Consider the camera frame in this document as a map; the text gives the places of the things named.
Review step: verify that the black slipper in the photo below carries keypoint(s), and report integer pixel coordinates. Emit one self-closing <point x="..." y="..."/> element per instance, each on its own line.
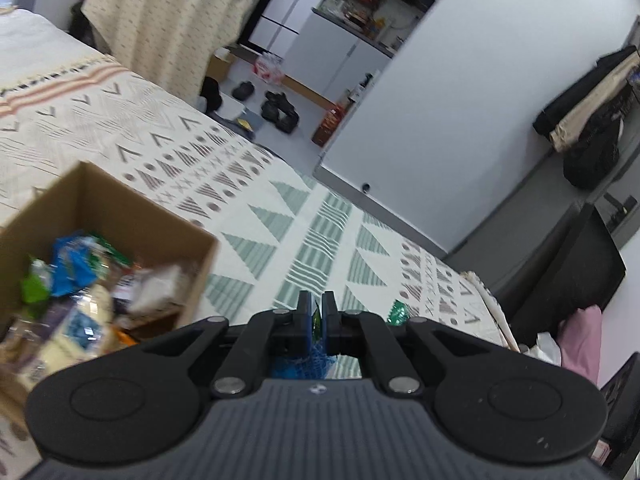
<point x="287" y="121"/>
<point x="276" y="105"/>
<point x="243" y="91"/>

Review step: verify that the green and yellow snack packet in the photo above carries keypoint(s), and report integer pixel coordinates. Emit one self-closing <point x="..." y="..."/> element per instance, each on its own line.
<point x="110" y="251"/>

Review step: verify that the white bed sheet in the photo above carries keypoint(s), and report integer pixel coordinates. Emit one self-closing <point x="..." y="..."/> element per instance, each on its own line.
<point x="35" y="45"/>

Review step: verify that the red drink bottle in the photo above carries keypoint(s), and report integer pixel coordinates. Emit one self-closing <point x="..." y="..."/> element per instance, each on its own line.
<point x="330" y="125"/>

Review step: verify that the small light green snack packet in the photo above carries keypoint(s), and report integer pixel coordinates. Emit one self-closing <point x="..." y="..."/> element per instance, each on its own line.
<point x="35" y="282"/>

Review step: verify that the small cardboard box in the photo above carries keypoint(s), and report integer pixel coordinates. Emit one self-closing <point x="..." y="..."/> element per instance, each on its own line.
<point x="221" y="65"/>

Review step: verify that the black padded chair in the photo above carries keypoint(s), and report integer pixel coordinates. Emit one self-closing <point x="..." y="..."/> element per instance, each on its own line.
<point x="565" y="270"/>

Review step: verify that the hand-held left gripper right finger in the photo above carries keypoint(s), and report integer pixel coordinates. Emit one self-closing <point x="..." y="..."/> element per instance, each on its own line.
<point x="330" y="322"/>

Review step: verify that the round table with dotted cloth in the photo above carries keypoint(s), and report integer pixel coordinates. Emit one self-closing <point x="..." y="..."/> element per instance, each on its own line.
<point x="165" y="30"/>

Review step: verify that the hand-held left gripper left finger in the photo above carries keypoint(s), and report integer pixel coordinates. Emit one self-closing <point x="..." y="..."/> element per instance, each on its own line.
<point x="306" y="320"/>

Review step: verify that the grey kitchen cabinet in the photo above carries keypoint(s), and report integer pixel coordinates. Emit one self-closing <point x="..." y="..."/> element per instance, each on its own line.
<point x="340" y="60"/>

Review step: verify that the orange bread packet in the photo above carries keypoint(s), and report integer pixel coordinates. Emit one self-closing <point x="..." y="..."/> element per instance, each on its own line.
<point x="124" y="335"/>

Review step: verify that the blue snack packet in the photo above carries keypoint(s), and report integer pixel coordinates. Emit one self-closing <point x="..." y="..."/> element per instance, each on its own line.
<point x="75" y="266"/>
<point x="300" y="366"/>

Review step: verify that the frosted sliding door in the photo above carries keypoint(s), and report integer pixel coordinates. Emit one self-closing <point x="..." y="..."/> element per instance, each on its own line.
<point x="285" y="5"/>

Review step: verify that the patterned bed blanket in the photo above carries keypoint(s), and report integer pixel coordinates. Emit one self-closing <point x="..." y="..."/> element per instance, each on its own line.
<point x="225" y="185"/>

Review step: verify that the brown cardboard box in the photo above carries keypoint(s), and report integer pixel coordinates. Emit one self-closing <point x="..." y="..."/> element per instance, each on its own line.
<point x="150" y="210"/>

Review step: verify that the white cloth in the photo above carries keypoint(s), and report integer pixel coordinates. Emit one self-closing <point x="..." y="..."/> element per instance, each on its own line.
<point x="545" y="349"/>

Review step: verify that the pink cloth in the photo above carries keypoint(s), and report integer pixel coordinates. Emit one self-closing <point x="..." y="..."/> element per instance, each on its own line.
<point x="582" y="345"/>

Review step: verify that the dark green snack packet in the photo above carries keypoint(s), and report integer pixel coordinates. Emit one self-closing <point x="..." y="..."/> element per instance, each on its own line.
<point x="398" y="312"/>
<point x="317" y="321"/>

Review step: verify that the red plastic bag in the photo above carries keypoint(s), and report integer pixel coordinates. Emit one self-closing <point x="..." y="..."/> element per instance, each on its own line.
<point x="270" y="67"/>

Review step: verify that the black bag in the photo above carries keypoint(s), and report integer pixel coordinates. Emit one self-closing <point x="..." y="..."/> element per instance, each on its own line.
<point x="211" y="94"/>

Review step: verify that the white and black snack packet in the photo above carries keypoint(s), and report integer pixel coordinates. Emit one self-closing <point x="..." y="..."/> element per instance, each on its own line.
<point x="150" y="286"/>

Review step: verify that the long purple snack packet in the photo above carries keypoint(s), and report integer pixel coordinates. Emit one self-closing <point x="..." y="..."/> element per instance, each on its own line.
<point x="70" y="332"/>

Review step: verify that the hanging clothes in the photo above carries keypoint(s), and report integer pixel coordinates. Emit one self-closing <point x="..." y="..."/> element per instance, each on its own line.
<point x="590" y="125"/>

